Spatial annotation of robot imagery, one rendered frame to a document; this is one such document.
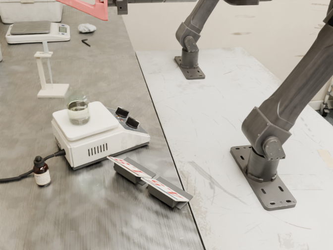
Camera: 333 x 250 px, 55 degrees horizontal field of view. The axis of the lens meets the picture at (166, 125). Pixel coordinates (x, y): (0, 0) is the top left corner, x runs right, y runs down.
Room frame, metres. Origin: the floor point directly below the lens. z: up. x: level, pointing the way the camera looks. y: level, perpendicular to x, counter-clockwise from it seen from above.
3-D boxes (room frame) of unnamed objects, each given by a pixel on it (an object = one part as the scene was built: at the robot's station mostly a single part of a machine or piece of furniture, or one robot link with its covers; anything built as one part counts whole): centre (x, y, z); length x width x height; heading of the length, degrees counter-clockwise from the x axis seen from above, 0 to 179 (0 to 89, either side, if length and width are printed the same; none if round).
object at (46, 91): (0.89, 0.36, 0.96); 0.08 x 0.08 x 0.13; 5
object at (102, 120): (0.61, 0.19, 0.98); 0.12 x 0.12 x 0.01; 35
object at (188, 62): (1.13, -0.07, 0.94); 0.20 x 0.07 x 0.08; 13
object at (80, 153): (0.63, 0.16, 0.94); 0.22 x 0.13 x 0.08; 125
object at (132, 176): (0.53, 0.07, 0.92); 0.09 x 0.06 x 0.04; 52
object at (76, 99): (0.60, 0.20, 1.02); 0.06 x 0.05 x 0.08; 124
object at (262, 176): (0.54, -0.21, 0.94); 0.20 x 0.07 x 0.08; 13
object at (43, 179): (0.49, 0.25, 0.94); 0.03 x 0.03 x 0.07
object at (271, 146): (0.54, -0.21, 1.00); 0.09 x 0.06 x 0.06; 13
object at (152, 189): (0.47, -0.01, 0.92); 0.09 x 0.06 x 0.04; 52
